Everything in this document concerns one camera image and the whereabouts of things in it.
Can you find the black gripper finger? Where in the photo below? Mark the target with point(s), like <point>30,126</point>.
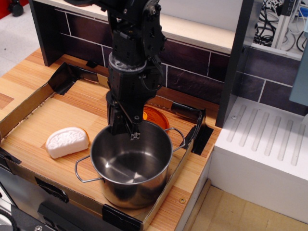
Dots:
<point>117,119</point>
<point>130,119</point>

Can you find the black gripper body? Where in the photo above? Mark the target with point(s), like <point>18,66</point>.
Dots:
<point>132,86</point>

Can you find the stainless steel pot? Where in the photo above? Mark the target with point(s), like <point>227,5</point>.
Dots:
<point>132,173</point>

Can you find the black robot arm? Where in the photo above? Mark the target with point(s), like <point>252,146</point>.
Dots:
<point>135,26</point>

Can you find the orange transparent pot lid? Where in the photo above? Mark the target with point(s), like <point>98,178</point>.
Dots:
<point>155,116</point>

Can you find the cardboard fence with black tape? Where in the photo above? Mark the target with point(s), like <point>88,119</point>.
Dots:
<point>32,111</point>

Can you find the white toy bread slice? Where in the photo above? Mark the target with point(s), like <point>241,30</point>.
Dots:
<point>67,141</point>

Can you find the brass screw in tabletop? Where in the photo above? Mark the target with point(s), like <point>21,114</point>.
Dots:
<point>182,200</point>

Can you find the light wooden shelf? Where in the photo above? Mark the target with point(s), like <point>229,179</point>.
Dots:
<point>177,29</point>

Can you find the white ridged drainboard sink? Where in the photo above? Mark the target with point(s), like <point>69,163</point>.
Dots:
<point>261,155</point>

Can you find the black caster wheel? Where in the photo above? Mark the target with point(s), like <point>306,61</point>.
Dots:
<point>15,8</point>

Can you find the dark grey vertical post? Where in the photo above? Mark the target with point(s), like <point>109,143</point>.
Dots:
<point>243,39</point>

